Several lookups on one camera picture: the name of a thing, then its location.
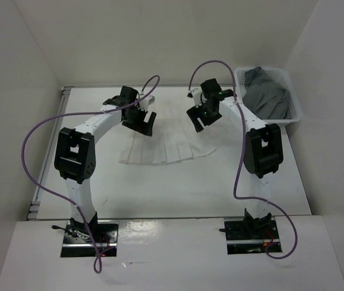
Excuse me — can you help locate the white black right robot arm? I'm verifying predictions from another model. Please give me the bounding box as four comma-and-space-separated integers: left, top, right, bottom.
187, 78, 283, 238

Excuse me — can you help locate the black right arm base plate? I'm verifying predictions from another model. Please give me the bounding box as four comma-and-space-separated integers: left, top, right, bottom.
219, 218, 282, 255

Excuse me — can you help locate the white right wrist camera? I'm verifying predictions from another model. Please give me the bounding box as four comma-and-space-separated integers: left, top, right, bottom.
187, 88, 203, 107

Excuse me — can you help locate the grey metal table rail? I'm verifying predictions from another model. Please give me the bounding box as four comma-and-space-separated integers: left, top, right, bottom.
25, 86, 73, 221

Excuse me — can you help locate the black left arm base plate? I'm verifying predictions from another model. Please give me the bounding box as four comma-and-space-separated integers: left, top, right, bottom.
51, 220, 121, 258

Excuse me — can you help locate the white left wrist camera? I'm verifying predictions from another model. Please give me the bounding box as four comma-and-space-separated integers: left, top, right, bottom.
137, 94, 155, 112

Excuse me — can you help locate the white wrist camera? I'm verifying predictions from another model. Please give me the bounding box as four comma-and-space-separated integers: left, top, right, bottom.
137, 94, 155, 112
187, 88, 203, 107

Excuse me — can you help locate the white perforated plastic basket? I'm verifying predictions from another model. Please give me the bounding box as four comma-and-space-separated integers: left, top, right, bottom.
234, 67, 302, 126

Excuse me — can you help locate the grey skirt in basket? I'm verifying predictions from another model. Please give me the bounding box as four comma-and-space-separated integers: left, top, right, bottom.
243, 67, 290, 119

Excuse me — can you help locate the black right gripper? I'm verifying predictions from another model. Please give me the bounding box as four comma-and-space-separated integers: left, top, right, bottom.
187, 100, 222, 133

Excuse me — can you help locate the white pleated skirt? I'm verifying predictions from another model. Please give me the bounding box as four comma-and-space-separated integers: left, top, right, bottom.
118, 101, 216, 166

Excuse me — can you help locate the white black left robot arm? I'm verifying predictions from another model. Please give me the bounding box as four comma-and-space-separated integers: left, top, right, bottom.
54, 86, 156, 243

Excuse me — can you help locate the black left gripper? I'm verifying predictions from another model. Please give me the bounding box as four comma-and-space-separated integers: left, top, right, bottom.
122, 104, 156, 136

